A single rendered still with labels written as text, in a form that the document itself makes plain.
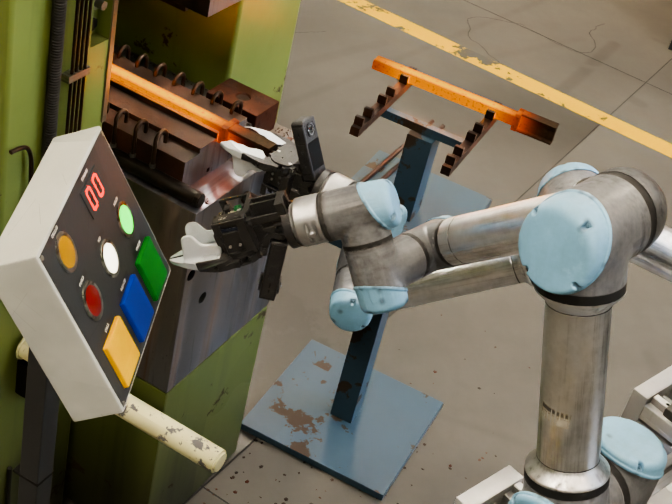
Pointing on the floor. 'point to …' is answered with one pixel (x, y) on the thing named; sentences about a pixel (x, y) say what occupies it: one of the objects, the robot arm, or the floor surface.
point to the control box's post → (38, 435)
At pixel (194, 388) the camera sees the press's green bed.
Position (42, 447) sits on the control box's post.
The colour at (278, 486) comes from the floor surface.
